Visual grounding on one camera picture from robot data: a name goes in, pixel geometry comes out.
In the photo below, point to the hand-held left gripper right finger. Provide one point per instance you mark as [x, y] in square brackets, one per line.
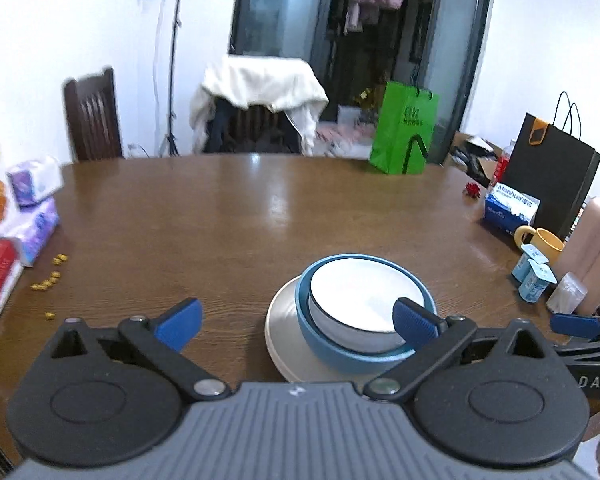
[415, 320]

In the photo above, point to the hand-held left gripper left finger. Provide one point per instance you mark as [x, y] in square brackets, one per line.
[180, 322]

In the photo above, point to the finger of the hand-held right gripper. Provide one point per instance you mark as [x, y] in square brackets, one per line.
[575, 324]
[590, 351]

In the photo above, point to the large white black-rimmed bowl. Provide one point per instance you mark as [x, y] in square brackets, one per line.
[355, 300]

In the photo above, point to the blue bowl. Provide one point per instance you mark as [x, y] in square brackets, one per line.
[320, 340]

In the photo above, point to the cream plate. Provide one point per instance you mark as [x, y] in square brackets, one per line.
[280, 330]

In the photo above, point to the clear toothpick jar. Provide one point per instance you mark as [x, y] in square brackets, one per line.
[565, 295]

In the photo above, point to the blue yogurt cup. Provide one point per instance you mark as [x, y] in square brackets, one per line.
[535, 285]
[524, 262]

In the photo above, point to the pink insulated bottle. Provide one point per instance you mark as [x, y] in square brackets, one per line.
[595, 250]

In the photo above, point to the yellow mug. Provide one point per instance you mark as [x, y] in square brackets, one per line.
[547, 242]

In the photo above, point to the scattered yellow crumbs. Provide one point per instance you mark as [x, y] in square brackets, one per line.
[55, 276]

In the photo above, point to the blue floral tissue pack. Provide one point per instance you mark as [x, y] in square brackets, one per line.
[510, 205]

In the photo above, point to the red rose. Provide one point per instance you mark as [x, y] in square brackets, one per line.
[472, 191]

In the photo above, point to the black paper bag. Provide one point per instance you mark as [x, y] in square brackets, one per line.
[550, 170]

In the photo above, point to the purple floral tissue pack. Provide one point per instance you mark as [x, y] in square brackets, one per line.
[35, 230]

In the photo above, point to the red-label plastic bottle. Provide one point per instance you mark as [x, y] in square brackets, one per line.
[502, 165]

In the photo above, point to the cardboard boxes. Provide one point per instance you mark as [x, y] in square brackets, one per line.
[475, 152]

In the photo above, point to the green paper bag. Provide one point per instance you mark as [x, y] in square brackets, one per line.
[400, 130]

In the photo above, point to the opened purple tissue pack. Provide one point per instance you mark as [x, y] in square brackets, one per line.
[35, 180]

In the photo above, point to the slatted wooden chair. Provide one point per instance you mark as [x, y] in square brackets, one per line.
[255, 125]

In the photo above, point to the dark wooden chair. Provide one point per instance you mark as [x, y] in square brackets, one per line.
[92, 115]

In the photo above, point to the chair with cream cloth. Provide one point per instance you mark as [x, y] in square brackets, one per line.
[260, 80]

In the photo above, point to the black light stand tripod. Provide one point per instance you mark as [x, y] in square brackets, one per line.
[172, 60]

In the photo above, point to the glass sliding door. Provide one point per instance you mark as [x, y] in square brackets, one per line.
[275, 10]

